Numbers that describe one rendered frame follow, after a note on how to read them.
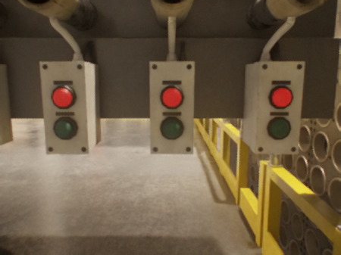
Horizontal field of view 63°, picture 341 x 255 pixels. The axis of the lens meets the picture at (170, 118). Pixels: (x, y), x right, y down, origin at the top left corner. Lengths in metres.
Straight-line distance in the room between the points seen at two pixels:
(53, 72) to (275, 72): 0.35
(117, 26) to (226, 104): 0.26
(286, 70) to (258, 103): 0.07
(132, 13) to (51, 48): 0.16
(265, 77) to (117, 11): 0.30
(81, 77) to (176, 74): 0.15
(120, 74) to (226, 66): 0.20
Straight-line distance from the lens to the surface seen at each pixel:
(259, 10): 0.51
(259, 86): 0.47
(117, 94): 0.54
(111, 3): 0.59
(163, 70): 0.44
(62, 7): 0.44
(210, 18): 0.58
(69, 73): 0.47
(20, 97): 0.61
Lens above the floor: 0.75
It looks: 9 degrees down
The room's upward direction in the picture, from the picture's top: straight up
